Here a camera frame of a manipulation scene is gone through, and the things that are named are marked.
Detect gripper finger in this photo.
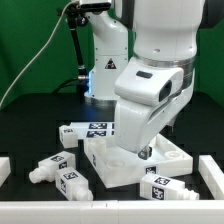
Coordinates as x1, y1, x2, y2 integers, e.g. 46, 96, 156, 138
138, 145, 152, 160

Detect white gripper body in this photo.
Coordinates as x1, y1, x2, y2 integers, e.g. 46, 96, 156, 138
115, 57, 193, 153

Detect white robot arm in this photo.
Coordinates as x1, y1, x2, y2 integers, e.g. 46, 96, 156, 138
90, 0, 224, 154

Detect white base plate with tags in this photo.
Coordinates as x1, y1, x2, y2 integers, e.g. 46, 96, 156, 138
70, 122, 114, 139

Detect black cables at base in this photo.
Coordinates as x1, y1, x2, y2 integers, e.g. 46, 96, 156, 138
51, 77, 90, 95

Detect white right wall rail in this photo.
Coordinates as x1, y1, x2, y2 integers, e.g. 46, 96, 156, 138
198, 155, 224, 200

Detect white wall rail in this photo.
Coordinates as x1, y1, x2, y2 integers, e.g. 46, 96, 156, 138
198, 155, 224, 200
0, 200, 224, 224

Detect white front wall rail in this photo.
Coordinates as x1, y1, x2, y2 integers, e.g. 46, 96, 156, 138
0, 200, 224, 224

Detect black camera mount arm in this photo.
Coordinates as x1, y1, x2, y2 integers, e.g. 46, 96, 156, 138
57, 3, 88, 76

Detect grey camera cable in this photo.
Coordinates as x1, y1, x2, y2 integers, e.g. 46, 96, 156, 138
0, 0, 81, 109

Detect white left wall block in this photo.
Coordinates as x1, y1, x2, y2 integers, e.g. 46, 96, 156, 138
0, 157, 11, 187

